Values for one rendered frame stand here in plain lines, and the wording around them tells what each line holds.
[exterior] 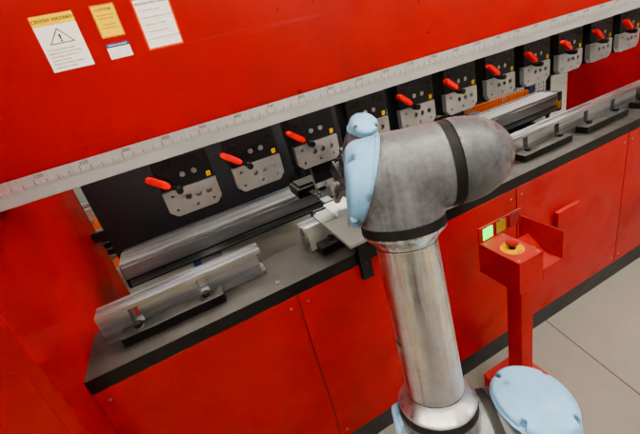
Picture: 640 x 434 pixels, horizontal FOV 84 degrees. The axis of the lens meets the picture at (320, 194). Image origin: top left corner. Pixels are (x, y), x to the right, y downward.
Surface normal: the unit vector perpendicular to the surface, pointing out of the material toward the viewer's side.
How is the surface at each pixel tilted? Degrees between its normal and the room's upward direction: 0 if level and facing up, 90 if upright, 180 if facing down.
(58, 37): 90
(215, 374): 90
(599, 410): 0
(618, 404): 0
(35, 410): 90
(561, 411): 7
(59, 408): 90
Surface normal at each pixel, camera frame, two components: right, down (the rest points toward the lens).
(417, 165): -0.07, -0.07
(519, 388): -0.10, -0.91
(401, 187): -0.02, 0.18
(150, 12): 0.41, 0.28
